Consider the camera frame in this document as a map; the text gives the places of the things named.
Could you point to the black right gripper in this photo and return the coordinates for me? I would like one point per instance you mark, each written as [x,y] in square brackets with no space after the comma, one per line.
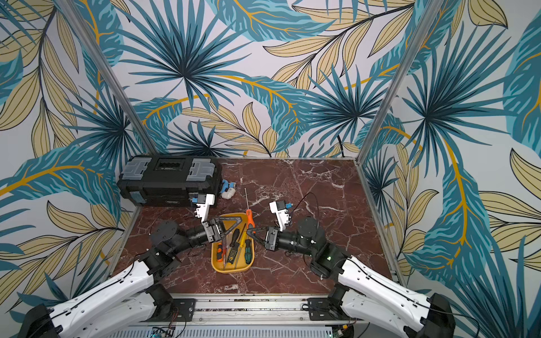
[271,239]

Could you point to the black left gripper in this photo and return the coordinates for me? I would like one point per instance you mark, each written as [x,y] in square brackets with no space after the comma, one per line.
[215,229]

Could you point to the black yellow-capped screwdriver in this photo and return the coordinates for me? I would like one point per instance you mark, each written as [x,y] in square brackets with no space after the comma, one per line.
[235,238]

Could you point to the green black screwdriver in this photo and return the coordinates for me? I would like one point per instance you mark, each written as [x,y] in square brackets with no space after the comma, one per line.
[248,252]

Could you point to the small orange grey screwdriver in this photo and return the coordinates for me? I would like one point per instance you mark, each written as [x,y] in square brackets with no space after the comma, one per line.
[219,253]

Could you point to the yellow plastic storage box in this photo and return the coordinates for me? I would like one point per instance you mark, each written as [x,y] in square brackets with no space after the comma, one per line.
[239,265]

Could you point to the black yellow-dotted screwdriver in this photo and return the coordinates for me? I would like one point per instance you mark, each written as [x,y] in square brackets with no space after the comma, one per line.
[232,255]

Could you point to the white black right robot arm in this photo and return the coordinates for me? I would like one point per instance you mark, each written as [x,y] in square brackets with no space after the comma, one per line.
[360,292]

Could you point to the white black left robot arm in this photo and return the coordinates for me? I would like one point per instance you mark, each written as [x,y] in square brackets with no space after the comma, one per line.
[132,296]

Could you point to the blue white small object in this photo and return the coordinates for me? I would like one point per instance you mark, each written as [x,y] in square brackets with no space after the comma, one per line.
[228,189]

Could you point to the black plastic toolbox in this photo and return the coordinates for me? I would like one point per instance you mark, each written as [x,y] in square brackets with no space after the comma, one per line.
[179,181]

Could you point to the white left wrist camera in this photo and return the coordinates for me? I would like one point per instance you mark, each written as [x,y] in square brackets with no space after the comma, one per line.
[203,204]

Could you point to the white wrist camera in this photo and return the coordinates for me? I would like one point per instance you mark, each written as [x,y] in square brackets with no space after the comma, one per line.
[203,204]
[281,210]

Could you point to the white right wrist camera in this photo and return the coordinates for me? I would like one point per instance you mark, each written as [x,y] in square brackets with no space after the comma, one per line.
[281,210]

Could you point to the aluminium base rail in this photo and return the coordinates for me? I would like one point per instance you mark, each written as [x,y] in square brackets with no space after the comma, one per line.
[284,315]

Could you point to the aluminium right corner post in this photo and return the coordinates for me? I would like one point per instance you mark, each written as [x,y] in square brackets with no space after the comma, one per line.
[410,53]

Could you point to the aluminium corner post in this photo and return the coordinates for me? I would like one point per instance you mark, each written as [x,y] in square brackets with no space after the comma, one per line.
[410,53]
[83,31]

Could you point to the aluminium left corner post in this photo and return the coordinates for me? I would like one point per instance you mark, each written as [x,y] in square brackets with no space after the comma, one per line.
[83,31]

